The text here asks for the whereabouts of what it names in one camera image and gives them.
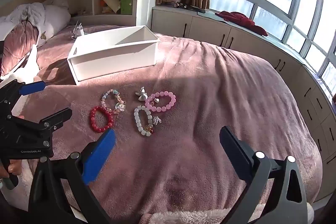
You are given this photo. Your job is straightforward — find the white plastic storage box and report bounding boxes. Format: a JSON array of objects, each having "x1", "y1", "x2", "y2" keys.
[{"x1": 67, "y1": 26, "x2": 159, "y2": 85}]

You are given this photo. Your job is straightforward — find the beige window seat cabinets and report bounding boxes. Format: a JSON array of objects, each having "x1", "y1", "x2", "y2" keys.
[{"x1": 151, "y1": 6, "x2": 335, "y2": 200}]

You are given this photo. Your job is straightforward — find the red bead bracelet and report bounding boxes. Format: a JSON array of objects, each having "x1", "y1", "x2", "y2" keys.
[{"x1": 89, "y1": 106, "x2": 116, "y2": 134}]

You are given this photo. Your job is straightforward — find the silver bell ornament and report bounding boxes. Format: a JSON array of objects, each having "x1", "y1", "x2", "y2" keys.
[{"x1": 135, "y1": 87, "x2": 148, "y2": 102}]

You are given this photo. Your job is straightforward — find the multicolour charm bracelet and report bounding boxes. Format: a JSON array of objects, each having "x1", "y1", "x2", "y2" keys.
[{"x1": 101, "y1": 89, "x2": 127, "y2": 115}]

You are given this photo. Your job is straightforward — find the green box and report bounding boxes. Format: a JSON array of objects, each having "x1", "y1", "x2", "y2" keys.
[{"x1": 120, "y1": 0, "x2": 133, "y2": 15}]

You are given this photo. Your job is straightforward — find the white bead bracelet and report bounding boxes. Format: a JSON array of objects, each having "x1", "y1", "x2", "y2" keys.
[{"x1": 133, "y1": 105, "x2": 162, "y2": 138}]

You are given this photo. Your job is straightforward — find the white crumpled duvet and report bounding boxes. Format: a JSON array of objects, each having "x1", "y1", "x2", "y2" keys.
[{"x1": 1, "y1": 0, "x2": 71, "y2": 48}]

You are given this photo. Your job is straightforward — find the person's left hand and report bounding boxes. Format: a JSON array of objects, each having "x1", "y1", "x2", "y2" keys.
[{"x1": 0, "y1": 160, "x2": 22, "y2": 178}]

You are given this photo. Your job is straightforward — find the pink bead bracelet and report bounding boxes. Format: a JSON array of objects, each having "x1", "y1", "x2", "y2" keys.
[{"x1": 144, "y1": 90, "x2": 177, "y2": 113}]

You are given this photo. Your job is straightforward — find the red cloth on sill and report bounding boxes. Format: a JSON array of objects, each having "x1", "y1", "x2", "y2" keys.
[{"x1": 215, "y1": 11, "x2": 268, "y2": 36}]

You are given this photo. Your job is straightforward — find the white power strip with charger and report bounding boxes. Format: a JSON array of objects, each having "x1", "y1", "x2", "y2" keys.
[{"x1": 71, "y1": 21, "x2": 85, "y2": 40}]

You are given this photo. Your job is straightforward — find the pink bed blanket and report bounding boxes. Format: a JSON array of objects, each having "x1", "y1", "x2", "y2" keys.
[{"x1": 22, "y1": 30, "x2": 322, "y2": 223}]

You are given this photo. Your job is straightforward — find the pink pillow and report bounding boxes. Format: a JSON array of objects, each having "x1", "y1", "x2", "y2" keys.
[{"x1": 1, "y1": 20, "x2": 39, "y2": 77}]

